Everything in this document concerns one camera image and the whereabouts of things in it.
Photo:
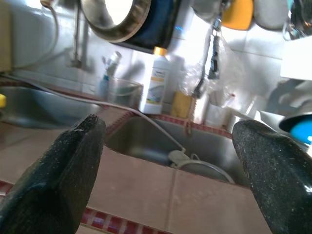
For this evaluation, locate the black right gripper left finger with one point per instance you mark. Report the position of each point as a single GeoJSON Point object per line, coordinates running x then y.
{"type": "Point", "coordinates": [61, 182]}

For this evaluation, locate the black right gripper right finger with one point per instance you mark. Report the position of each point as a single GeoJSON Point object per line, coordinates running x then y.
{"type": "Point", "coordinates": [275, 175]}

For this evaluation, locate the blue bowl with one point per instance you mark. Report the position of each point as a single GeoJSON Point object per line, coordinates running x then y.
{"type": "Point", "coordinates": [301, 131]}

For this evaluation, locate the wide steel sink basin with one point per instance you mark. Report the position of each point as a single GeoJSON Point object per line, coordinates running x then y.
{"type": "Point", "coordinates": [48, 107]}

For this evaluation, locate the white plastic container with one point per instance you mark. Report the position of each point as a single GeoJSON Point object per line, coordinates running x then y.
{"type": "Point", "coordinates": [219, 114]}

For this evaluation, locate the deep steel sink basin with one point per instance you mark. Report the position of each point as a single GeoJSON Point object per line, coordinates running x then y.
{"type": "Point", "coordinates": [136, 139]}

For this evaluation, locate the yellow green dish sponge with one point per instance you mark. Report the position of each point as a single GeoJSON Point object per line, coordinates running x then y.
{"type": "Point", "coordinates": [2, 100]}

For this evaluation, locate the clear plastic cup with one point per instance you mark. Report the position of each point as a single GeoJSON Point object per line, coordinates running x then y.
{"type": "Point", "coordinates": [103, 87]}

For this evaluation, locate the clear plastic bucket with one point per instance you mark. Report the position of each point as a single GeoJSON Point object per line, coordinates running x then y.
{"type": "Point", "coordinates": [126, 92]}

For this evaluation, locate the clear plastic bag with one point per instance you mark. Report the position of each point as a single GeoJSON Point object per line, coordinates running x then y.
{"type": "Point", "coordinates": [231, 68]}

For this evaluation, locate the yellow sponge cloth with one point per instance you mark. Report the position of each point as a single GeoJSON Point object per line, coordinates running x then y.
{"type": "Point", "coordinates": [181, 104]}

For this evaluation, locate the white detergent bottle yellow cap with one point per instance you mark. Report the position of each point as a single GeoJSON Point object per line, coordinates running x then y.
{"type": "Point", "coordinates": [156, 92]}

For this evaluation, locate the white blue toothbrush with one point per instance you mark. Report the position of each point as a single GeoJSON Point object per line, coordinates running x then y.
{"type": "Point", "coordinates": [113, 61]}

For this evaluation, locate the grey hanging bowl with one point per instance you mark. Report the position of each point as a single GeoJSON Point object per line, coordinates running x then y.
{"type": "Point", "coordinates": [270, 12]}

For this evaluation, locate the yellow hanging cup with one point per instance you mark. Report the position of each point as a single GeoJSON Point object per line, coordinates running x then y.
{"type": "Point", "coordinates": [237, 14]}

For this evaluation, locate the large steel wok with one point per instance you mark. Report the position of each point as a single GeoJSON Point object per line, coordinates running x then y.
{"type": "Point", "coordinates": [136, 26]}

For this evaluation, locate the dark blue pan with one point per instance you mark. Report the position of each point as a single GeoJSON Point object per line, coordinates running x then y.
{"type": "Point", "coordinates": [156, 24]}

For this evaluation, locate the steel wall faucet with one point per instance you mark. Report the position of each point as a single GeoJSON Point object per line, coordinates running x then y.
{"type": "Point", "coordinates": [76, 36]}

